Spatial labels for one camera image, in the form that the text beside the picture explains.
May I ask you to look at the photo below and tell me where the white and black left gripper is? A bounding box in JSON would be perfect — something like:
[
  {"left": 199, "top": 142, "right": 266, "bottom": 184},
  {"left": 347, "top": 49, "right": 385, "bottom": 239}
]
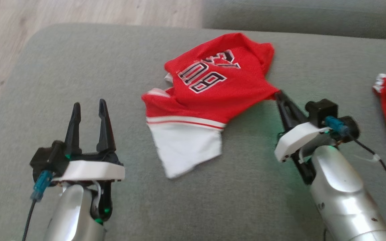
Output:
[{"left": 52, "top": 98, "right": 126, "bottom": 225}]

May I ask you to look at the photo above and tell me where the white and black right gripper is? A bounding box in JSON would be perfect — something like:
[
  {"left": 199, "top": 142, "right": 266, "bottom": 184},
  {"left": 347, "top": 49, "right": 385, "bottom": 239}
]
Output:
[{"left": 274, "top": 89, "right": 360, "bottom": 185}]

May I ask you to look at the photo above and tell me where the red and white numbered jersey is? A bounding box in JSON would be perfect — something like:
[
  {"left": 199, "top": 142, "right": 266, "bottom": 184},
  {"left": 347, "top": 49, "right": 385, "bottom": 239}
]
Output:
[{"left": 141, "top": 32, "right": 279, "bottom": 179}]

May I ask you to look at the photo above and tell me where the large grey sofa seat cushion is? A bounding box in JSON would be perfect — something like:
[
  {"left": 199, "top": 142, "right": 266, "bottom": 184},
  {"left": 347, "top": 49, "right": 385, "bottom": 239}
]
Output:
[{"left": 0, "top": 23, "right": 386, "bottom": 241}]

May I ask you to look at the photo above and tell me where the right black cable blue plug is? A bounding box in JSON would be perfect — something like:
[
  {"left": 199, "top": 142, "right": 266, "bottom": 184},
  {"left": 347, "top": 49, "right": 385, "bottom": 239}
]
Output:
[{"left": 325, "top": 116, "right": 386, "bottom": 198}]

